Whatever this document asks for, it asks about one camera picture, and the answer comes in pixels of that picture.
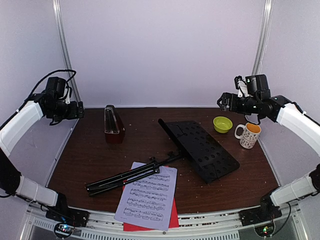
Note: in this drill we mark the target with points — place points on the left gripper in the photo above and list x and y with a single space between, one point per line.
73 114

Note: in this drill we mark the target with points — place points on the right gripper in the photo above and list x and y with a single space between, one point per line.
225 97

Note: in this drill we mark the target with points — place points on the black music stand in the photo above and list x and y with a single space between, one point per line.
206 155

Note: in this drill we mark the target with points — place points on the white sheet music page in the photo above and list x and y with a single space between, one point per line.
148 202

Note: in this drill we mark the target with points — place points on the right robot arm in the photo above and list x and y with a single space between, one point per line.
254 97

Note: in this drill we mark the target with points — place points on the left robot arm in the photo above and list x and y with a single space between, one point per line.
50 98

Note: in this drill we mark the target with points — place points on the green bowl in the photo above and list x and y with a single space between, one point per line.
222 124

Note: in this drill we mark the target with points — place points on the white patterned mug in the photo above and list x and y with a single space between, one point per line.
247 134

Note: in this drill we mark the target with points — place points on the brown wooden metronome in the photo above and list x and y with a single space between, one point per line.
114 129

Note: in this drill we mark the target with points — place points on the red paper sheet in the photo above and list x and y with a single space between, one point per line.
174 222

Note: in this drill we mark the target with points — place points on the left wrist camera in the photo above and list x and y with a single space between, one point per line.
67 94

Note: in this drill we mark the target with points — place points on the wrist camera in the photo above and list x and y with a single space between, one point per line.
67 94
241 86

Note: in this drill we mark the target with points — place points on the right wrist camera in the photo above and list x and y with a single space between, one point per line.
241 86

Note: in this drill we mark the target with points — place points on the right aluminium corner post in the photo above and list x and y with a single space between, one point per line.
263 36

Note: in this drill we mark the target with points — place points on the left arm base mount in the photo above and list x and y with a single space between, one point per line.
67 217

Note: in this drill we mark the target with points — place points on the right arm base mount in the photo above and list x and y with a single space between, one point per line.
260 217

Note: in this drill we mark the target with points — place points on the aluminium front rail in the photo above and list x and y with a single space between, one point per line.
219 225

